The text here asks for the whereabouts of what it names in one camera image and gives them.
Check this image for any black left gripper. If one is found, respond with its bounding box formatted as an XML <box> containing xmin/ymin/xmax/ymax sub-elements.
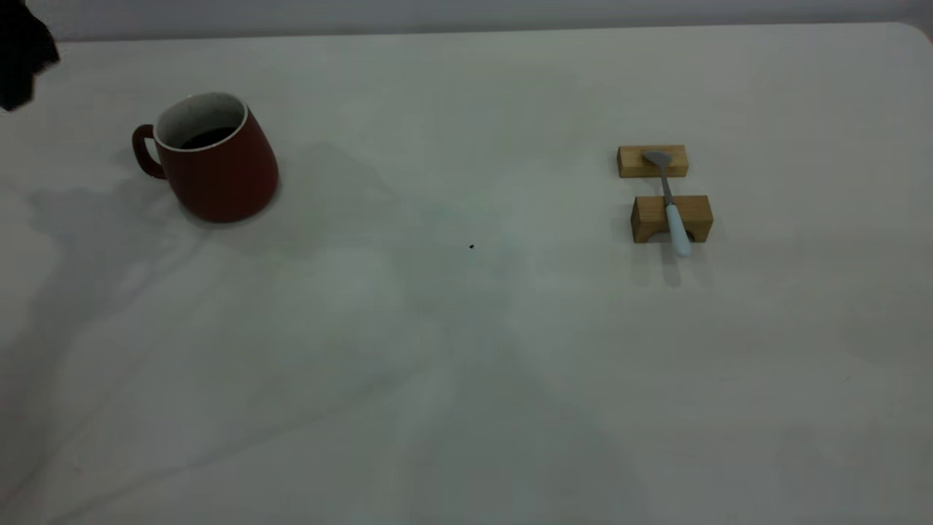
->
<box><xmin>0</xmin><ymin>0</ymin><xmax>60</xmax><ymax>112</ymax></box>

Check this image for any flat rectangular wooden block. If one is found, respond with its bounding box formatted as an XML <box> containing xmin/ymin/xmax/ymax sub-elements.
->
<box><xmin>617</xmin><ymin>145</ymin><xmax>689</xmax><ymax>179</ymax></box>

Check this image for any arched wooden block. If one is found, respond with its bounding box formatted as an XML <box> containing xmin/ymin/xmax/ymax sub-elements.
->
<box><xmin>631</xmin><ymin>195</ymin><xmax>714</xmax><ymax>244</ymax></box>

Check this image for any dark red ceramic mug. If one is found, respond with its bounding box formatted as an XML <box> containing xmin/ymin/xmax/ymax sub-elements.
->
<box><xmin>132</xmin><ymin>92</ymin><xmax>280</xmax><ymax>224</ymax></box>

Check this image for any metal spoon pale blue handle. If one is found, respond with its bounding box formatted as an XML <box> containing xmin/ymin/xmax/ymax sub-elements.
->
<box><xmin>642</xmin><ymin>150</ymin><xmax>692</xmax><ymax>258</ymax></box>

